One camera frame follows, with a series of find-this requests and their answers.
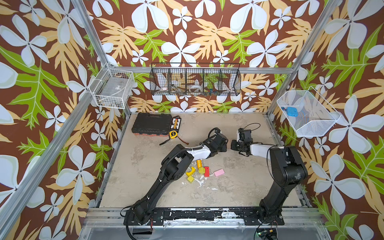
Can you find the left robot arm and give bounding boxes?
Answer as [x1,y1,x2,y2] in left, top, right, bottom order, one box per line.
[124,128,228,226]

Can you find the red wood block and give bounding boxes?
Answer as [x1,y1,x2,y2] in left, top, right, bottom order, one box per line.
[204,167,210,178]

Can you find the pink wood block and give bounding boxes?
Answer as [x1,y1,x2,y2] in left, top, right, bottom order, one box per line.
[214,169,225,177]

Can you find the yellow-green cube block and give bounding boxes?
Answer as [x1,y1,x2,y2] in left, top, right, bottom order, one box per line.
[199,167,206,175]

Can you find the yellow arch block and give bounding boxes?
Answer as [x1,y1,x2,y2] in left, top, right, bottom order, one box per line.
[186,167,196,177]

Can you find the yellow cube block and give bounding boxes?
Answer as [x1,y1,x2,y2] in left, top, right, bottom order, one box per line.
[187,176,195,183]

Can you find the yellow tape measure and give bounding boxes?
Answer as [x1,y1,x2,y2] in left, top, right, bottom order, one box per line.
[169,131,178,139]

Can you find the black tool case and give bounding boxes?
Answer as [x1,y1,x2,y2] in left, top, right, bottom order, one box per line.
[132,113,173,136]

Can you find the blue object in basket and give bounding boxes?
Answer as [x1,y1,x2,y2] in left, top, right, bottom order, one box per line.
[285,107,299,117]

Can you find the white mesh basket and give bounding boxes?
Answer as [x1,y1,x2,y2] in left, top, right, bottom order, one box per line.
[277,87,342,138]

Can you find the electronics board with led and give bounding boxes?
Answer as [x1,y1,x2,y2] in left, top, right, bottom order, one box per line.
[254,228,278,240]

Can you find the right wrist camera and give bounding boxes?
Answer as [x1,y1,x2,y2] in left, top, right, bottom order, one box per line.
[238,128,253,144]

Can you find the red black cable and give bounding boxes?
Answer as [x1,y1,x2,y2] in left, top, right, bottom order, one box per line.
[158,134,190,147]

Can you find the black wire basket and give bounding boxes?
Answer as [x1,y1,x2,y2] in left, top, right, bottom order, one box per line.
[149,63,242,96]

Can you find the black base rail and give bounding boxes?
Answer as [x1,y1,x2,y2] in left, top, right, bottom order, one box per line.
[143,207,285,226]

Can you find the white wire basket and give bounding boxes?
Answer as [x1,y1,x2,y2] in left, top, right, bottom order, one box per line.
[90,64,136,110]

